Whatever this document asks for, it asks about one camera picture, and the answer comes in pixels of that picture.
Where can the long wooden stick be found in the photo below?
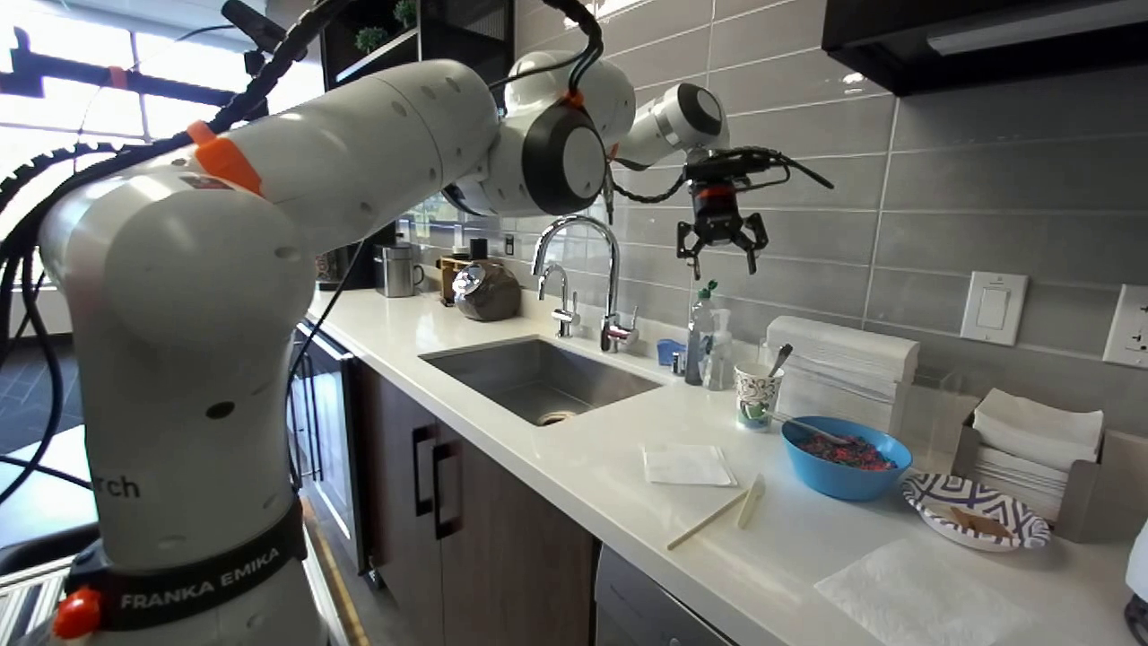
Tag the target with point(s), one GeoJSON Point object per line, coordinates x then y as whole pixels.
{"type": "Point", "coordinates": [706, 517]}

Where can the steel kitchen sink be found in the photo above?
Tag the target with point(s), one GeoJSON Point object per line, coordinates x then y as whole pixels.
{"type": "Point", "coordinates": [540, 377]}

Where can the white wall light switch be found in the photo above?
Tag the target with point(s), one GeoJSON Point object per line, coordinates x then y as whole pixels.
{"type": "Point", "coordinates": [990, 305]}

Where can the brown piece on plate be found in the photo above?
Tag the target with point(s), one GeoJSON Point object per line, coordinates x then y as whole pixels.
{"type": "Point", "coordinates": [981, 520]}

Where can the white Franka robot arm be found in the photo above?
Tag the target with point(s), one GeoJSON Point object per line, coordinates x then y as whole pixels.
{"type": "Point", "coordinates": [179, 325]}

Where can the small chrome tap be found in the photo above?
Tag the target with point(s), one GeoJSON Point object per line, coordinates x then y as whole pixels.
{"type": "Point", "coordinates": [560, 305]}

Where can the blue bowl of coloured beads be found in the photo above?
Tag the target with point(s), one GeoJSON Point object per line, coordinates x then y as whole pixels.
{"type": "Point", "coordinates": [844, 479]}

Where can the small blue sponge holder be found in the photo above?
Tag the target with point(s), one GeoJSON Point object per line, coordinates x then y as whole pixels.
{"type": "Point", "coordinates": [668, 353]}

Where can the chrome arched faucet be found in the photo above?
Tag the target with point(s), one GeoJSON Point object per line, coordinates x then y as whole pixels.
{"type": "Point", "coordinates": [611, 274]}

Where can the blue patterned paper plate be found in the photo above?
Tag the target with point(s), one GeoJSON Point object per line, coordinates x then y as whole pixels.
{"type": "Point", "coordinates": [973, 507]}

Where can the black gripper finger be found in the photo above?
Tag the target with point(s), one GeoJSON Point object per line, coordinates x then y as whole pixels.
{"type": "Point", "coordinates": [690, 247]}
{"type": "Point", "coordinates": [753, 237]}

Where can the patterned paper cup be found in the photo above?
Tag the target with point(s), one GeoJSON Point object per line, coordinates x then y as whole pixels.
{"type": "Point", "coordinates": [753, 403]}

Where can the black wall shelf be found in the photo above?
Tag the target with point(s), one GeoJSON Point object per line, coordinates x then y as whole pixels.
{"type": "Point", "coordinates": [467, 31]}

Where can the brown bag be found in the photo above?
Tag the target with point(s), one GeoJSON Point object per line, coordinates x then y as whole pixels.
{"type": "Point", "coordinates": [490, 291]}

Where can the clear soap bottle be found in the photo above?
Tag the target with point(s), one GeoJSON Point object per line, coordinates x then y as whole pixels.
{"type": "Point", "coordinates": [703, 345]}

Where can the white wall outlet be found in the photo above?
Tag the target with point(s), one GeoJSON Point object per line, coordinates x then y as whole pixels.
{"type": "Point", "coordinates": [1130, 325]}

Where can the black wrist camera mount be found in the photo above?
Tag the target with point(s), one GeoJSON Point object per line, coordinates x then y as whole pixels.
{"type": "Point", "coordinates": [739, 165]}

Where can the black range hood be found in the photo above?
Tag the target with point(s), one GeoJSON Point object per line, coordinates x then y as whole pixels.
{"type": "Point", "coordinates": [990, 42]}

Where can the small square white napkin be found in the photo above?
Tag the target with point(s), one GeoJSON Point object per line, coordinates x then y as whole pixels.
{"type": "Point", "coordinates": [686, 463]}

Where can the steel mug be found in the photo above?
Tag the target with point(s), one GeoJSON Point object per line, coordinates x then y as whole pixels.
{"type": "Point", "coordinates": [398, 270]}

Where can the clear acrylic napkin holder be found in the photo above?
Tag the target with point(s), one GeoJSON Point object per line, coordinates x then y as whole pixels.
{"type": "Point", "coordinates": [1096, 495]}

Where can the stack of white napkins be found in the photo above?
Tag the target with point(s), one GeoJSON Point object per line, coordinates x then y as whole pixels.
{"type": "Point", "coordinates": [1033, 432]}

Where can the large white paper towel sheet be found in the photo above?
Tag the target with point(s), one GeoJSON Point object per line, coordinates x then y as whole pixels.
{"type": "Point", "coordinates": [919, 593]}

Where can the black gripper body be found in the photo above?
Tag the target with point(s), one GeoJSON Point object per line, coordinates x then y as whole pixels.
{"type": "Point", "coordinates": [717, 208]}

